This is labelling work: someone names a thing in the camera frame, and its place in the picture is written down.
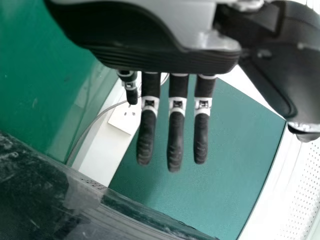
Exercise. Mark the white socket strip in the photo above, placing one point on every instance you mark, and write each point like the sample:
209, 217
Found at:
124, 117

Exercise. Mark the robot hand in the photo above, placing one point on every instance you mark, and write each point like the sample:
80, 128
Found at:
180, 42

